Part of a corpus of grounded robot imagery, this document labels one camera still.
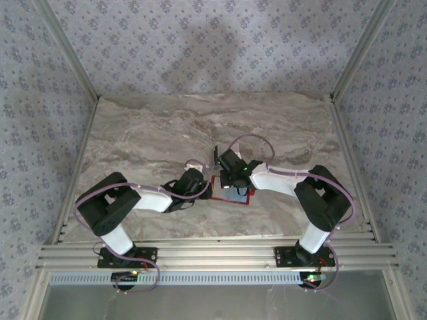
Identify red card holder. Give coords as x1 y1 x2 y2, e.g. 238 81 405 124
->
209 175 256 206

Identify black controller board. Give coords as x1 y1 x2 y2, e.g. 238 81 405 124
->
302 273 326 287
111 271 139 284

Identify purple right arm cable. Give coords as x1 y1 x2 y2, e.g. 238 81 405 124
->
230 134 356 293

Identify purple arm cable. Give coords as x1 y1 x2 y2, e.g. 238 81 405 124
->
73 161 209 296
230 134 356 293

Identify aluminium front rail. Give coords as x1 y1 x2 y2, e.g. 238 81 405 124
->
35 238 400 271

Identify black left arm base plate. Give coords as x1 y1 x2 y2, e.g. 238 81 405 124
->
97 246 158 269

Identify grey slotted cable duct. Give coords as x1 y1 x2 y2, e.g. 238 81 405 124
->
48 270 321 286

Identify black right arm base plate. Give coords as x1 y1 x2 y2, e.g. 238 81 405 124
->
274 245 336 269

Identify aluminium side rail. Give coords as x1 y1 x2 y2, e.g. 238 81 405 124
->
328 95 381 243
49 96 101 246

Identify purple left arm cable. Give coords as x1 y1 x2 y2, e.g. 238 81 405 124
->
73 161 209 296

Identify aluminium frame post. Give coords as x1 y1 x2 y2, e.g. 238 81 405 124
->
330 0 398 101
33 0 101 101

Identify aluminium frame leg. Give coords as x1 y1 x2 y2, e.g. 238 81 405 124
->
382 269 413 320
21 269 51 320

